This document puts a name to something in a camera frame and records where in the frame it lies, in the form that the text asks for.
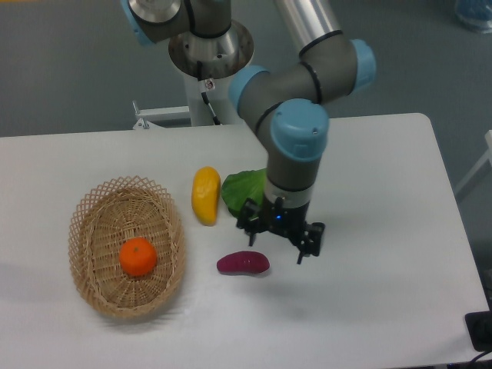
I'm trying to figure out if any black cable on pedestal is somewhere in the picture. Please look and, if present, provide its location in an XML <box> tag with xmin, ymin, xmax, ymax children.
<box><xmin>196</xmin><ymin>60</ymin><xmax>223</xmax><ymax>126</ymax></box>

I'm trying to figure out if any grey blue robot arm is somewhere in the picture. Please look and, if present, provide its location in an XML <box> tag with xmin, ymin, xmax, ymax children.
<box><xmin>121</xmin><ymin>1</ymin><xmax>376</xmax><ymax>258</ymax></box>

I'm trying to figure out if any woven wicker basket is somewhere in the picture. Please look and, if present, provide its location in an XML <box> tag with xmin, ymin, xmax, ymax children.
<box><xmin>68</xmin><ymin>176</ymin><xmax>186</xmax><ymax>318</ymax></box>

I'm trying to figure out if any black device at table edge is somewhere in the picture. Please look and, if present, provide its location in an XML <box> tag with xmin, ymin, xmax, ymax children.
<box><xmin>464</xmin><ymin>311</ymin><xmax>491</xmax><ymax>351</ymax></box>

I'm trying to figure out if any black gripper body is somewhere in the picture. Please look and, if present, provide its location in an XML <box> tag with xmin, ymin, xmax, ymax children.
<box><xmin>257</xmin><ymin>194</ymin><xmax>309</xmax><ymax>246</ymax></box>

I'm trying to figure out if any yellow mango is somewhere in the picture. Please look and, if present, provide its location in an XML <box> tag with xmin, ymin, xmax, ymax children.
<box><xmin>191</xmin><ymin>166</ymin><xmax>221</xmax><ymax>226</ymax></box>

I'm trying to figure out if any orange fruit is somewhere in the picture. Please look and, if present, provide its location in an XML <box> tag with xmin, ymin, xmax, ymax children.
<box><xmin>118</xmin><ymin>237</ymin><xmax>158</xmax><ymax>277</ymax></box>

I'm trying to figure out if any blue bag in corner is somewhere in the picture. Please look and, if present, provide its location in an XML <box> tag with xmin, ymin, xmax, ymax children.
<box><xmin>454</xmin><ymin>0</ymin><xmax>491</xmax><ymax>34</ymax></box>

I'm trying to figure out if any green bok choy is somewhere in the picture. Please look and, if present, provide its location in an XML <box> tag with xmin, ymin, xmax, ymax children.
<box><xmin>221</xmin><ymin>168</ymin><xmax>266</xmax><ymax>218</ymax></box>

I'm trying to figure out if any purple sweet potato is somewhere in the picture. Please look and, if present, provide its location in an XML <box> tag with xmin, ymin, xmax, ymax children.
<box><xmin>216</xmin><ymin>251</ymin><xmax>271</xmax><ymax>274</ymax></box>

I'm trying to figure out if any white frame at right edge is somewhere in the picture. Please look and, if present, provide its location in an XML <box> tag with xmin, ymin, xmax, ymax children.
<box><xmin>454</xmin><ymin>130</ymin><xmax>491</xmax><ymax>202</ymax></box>

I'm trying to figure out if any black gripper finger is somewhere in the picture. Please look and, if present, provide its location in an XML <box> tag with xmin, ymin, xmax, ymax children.
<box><xmin>296</xmin><ymin>222</ymin><xmax>325</xmax><ymax>264</ymax></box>
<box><xmin>236</xmin><ymin>198</ymin><xmax>264</xmax><ymax>247</ymax></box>

